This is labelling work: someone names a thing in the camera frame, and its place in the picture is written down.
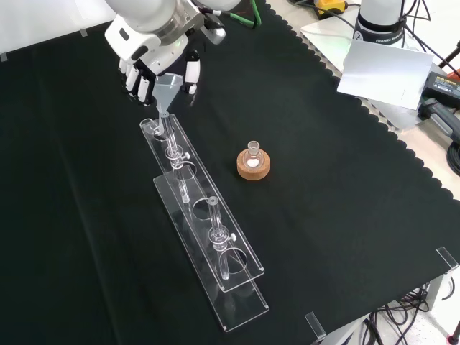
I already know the cork ring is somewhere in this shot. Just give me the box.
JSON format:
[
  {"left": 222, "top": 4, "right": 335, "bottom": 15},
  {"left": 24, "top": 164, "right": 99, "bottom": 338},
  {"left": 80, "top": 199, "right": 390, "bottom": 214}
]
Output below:
[{"left": 236, "top": 149, "right": 271, "bottom": 181}]

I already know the translucent plastic funnel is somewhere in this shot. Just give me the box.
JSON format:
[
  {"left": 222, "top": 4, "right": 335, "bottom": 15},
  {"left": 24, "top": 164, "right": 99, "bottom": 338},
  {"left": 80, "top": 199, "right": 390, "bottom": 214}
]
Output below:
[{"left": 152, "top": 73, "right": 184, "bottom": 136}]

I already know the grey metal base plate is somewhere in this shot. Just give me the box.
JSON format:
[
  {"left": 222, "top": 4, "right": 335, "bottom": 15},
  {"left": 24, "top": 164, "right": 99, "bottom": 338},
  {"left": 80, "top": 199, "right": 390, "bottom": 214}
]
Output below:
[{"left": 300, "top": 6, "right": 427, "bottom": 131}]

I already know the small round-bottom glass flask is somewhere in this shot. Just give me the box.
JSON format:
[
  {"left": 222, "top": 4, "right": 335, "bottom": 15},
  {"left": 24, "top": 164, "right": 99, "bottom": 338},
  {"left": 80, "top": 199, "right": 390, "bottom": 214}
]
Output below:
[{"left": 242, "top": 140, "right": 263, "bottom": 168}]

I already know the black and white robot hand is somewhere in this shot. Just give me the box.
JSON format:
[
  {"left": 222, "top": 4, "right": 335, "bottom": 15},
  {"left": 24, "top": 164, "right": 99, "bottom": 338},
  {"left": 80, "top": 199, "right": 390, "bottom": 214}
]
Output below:
[{"left": 103, "top": 6, "right": 203, "bottom": 108}]

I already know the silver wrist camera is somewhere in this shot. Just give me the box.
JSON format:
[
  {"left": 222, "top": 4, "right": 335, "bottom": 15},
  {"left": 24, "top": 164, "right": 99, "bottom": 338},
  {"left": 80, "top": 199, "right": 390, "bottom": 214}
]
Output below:
[{"left": 199, "top": 19, "right": 227, "bottom": 46}]

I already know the black cloth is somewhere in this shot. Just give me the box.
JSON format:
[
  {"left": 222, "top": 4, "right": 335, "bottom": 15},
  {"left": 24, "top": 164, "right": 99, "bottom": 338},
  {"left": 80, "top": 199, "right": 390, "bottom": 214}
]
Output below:
[{"left": 0, "top": 0, "right": 460, "bottom": 345}]

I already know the yellow stop button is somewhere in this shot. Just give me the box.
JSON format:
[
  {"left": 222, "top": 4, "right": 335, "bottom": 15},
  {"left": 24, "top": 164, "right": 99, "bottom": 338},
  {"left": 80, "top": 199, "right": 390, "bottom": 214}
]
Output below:
[{"left": 313, "top": 0, "right": 350, "bottom": 21}]

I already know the green cable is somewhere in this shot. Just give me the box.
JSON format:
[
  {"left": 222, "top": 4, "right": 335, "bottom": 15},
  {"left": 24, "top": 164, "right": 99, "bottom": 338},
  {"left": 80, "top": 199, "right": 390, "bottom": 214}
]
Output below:
[{"left": 211, "top": 0, "right": 262, "bottom": 27}]

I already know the clear acrylic funnel stand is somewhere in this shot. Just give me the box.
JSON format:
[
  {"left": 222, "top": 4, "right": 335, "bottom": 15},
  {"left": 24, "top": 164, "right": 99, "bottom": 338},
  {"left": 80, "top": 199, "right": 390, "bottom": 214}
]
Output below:
[{"left": 139, "top": 111, "right": 270, "bottom": 333}]

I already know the black cable bundle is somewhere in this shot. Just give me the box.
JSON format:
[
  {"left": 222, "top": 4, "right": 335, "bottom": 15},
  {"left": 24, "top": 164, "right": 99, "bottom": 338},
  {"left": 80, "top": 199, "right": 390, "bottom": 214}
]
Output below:
[{"left": 354, "top": 283, "right": 460, "bottom": 345}]

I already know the pale board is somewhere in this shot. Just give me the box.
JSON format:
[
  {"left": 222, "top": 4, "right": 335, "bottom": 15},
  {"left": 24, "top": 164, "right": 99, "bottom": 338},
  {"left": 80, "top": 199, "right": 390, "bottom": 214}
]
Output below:
[{"left": 336, "top": 38, "right": 436, "bottom": 111}]

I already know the black power adapter yellow label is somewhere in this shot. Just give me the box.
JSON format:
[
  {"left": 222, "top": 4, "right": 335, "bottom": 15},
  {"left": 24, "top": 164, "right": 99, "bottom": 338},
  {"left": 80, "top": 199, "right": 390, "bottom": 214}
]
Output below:
[{"left": 418, "top": 70, "right": 460, "bottom": 109}]

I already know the black and grey tool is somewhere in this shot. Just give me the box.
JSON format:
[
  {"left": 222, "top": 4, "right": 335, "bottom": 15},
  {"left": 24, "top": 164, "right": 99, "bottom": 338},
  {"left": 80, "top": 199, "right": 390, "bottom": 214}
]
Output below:
[{"left": 419, "top": 97, "right": 460, "bottom": 145}]

